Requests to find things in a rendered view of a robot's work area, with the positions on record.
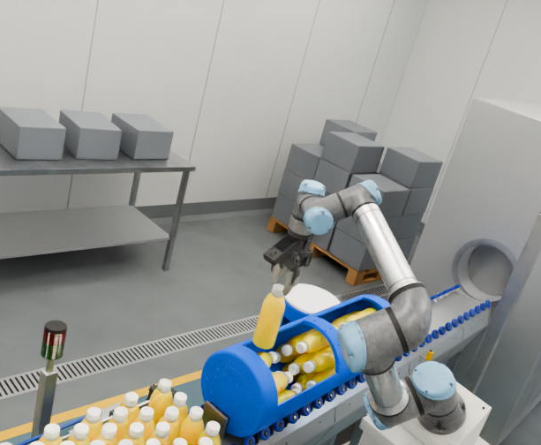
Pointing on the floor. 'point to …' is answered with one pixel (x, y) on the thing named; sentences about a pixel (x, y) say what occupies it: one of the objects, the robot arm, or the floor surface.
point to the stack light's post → (44, 401)
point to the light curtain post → (508, 300)
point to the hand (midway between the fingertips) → (278, 289)
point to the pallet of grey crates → (394, 192)
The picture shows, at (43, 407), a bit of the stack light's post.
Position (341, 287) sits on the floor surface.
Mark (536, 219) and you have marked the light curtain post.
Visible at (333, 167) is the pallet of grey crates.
